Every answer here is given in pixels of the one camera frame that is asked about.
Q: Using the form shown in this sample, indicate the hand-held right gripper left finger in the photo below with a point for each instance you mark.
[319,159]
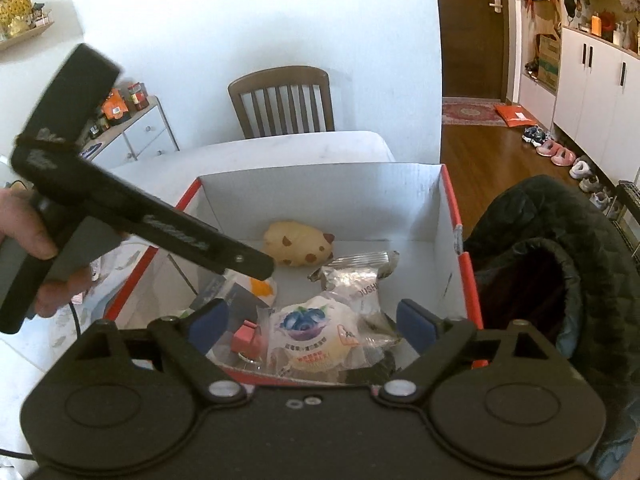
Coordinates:
[210,322]

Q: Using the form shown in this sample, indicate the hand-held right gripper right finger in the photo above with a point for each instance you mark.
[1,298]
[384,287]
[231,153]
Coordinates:
[416,322]

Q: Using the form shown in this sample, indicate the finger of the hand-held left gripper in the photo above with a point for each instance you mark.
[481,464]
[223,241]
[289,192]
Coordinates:
[245,259]

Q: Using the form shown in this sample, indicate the small pink box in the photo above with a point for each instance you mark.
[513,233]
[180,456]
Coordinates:
[247,342]

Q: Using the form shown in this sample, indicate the tan spotted squishy toy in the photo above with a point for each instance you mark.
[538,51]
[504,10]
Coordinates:
[297,242]

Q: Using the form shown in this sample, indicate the clear packet with white pastry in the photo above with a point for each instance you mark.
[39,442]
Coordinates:
[357,277]

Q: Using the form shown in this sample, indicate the blueberry pastry packet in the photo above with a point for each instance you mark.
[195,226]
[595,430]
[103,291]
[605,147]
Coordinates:
[310,332]

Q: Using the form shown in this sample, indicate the red cardboard shoebox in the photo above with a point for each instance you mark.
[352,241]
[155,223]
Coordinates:
[350,200]

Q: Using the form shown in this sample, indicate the white marble desktop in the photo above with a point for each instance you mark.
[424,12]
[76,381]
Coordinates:
[300,147]

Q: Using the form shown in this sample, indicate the person's left hand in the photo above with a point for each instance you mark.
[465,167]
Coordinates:
[25,220]

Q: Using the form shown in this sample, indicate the white drawer cabinet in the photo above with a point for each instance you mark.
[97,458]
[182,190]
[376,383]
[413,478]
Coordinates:
[150,135]

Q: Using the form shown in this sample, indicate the orange snack bag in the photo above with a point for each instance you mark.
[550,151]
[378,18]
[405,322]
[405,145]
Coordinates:
[116,107]

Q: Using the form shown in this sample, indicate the red lidded jar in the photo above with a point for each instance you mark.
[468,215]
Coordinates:
[137,96]

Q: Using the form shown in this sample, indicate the wooden chair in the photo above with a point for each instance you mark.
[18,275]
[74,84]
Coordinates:
[282,105]

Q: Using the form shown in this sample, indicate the black quilted jacket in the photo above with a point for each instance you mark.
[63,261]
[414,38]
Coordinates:
[550,220]

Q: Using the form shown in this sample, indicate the yellow decoration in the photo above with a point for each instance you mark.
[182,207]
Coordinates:
[14,10]

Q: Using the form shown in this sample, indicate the patterned red rug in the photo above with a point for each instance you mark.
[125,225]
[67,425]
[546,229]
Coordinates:
[472,113]

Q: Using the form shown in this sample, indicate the row of shoes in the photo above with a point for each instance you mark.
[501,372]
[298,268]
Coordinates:
[555,152]

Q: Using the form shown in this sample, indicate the orange parcel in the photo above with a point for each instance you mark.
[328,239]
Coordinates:
[515,116]

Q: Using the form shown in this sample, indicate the brown door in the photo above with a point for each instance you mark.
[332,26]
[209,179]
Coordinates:
[472,50]

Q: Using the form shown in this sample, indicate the white cabinet unit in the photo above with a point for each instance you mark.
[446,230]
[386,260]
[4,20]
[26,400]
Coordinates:
[595,95]

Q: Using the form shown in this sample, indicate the green print cardboard box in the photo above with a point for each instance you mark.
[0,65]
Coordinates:
[549,62]

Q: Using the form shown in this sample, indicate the wooden wall shelf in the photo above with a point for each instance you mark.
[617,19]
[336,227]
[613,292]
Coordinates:
[30,35]

